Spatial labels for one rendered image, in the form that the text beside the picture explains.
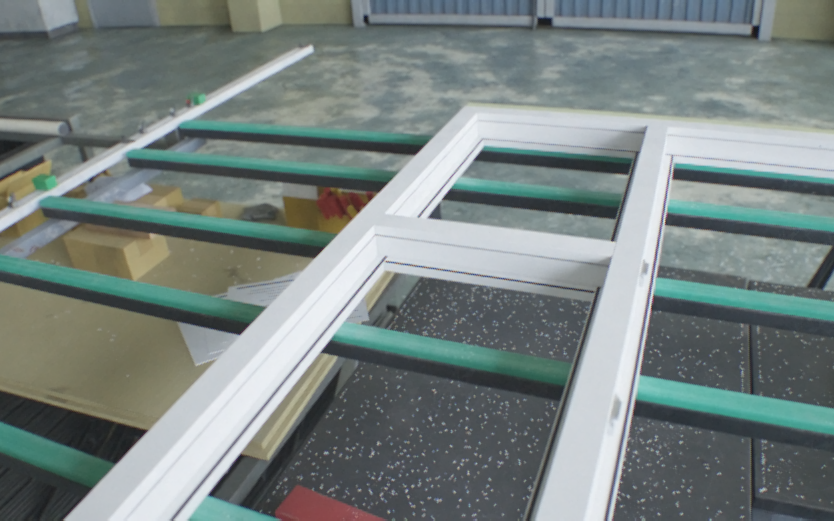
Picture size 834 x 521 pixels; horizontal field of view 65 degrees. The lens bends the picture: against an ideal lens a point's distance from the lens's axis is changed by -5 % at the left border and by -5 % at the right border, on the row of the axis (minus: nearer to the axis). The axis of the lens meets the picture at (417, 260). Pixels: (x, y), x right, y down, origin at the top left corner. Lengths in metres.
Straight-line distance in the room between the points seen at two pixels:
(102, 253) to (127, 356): 0.36
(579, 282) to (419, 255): 0.26
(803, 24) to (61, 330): 6.23
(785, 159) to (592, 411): 0.92
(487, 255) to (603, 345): 0.29
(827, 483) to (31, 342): 1.52
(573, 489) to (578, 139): 1.01
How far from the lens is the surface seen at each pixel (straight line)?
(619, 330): 0.86
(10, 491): 1.78
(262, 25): 7.71
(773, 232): 1.34
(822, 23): 6.82
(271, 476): 1.55
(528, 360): 0.91
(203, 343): 1.42
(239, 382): 0.84
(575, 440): 0.71
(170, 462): 0.77
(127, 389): 1.38
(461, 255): 1.07
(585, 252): 1.01
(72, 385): 1.44
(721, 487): 1.17
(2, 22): 10.28
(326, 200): 1.61
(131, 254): 1.70
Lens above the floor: 1.44
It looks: 31 degrees down
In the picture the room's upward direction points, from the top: 5 degrees counter-clockwise
